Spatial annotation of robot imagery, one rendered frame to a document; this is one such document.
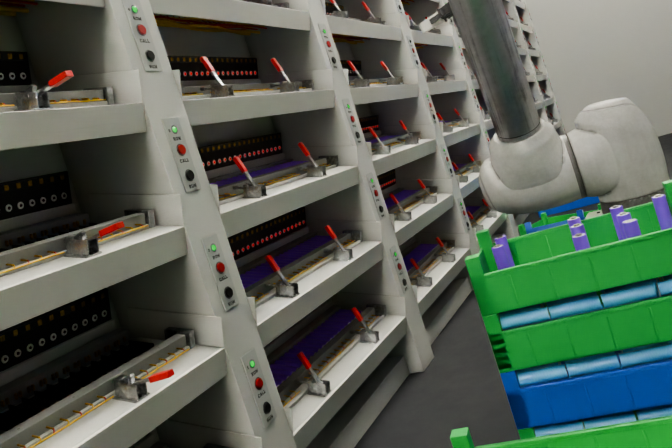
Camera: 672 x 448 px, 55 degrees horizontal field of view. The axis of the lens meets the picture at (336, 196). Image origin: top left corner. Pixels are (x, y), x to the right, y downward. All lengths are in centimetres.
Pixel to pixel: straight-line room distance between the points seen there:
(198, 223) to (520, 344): 52
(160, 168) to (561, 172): 89
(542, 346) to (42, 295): 62
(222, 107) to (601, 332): 74
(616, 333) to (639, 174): 70
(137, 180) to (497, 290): 58
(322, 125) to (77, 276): 93
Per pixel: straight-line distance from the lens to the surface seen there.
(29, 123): 90
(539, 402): 93
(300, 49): 169
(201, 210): 108
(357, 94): 178
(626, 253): 88
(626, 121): 154
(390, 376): 164
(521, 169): 150
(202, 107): 117
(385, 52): 234
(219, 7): 134
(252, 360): 111
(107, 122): 99
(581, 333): 90
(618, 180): 155
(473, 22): 139
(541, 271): 88
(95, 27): 111
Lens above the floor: 57
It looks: 3 degrees down
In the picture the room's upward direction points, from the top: 18 degrees counter-clockwise
